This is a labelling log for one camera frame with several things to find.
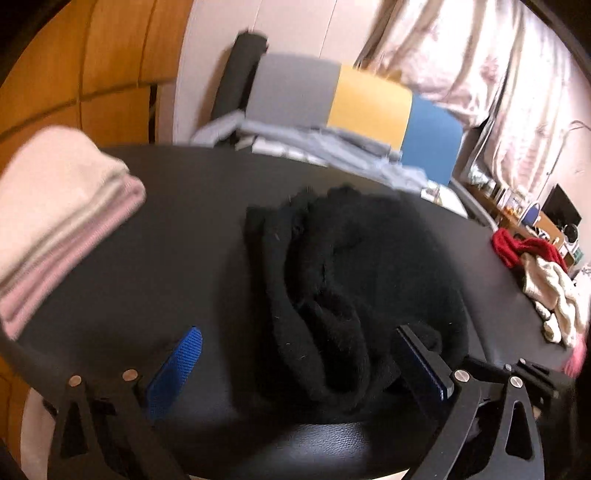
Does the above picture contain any grey yellow blue chair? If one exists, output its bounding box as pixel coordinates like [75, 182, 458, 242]
[191, 31, 500, 229]

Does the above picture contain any red and cream knit sweater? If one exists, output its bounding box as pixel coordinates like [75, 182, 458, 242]
[491, 228, 590, 348]

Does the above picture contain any black monitor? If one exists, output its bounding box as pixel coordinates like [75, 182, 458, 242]
[542, 184, 582, 229]

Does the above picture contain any wooden side table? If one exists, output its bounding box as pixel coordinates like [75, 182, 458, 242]
[467, 185, 565, 250]

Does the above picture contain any light grey hoodie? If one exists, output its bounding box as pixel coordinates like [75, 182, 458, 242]
[189, 110, 429, 194]

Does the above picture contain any pink floral curtain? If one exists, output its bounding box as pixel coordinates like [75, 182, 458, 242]
[358, 0, 574, 197]

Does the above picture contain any black knit sweater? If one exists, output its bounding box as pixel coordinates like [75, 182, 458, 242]
[242, 186, 470, 423]

